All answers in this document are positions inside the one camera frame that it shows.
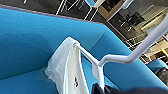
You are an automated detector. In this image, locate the small blue sofa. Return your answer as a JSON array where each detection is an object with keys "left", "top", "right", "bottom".
[{"left": 145, "top": 59, "right": 168, "bottom": 73}]

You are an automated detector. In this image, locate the black office chair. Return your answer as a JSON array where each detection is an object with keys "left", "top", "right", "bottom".
[{"left": 117, "top": 9, "right": 145, "bottom": 33}]

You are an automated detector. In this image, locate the large blue sofa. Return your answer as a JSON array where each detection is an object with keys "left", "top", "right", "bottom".
[{"left": 0, "top": 7, "right": 168, "bottom": 94}]

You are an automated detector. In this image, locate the white chair with blue seat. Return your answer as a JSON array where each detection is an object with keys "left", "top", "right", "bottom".
[{"left": 81, "top": 0, "right": 101, "bottom": 22}]

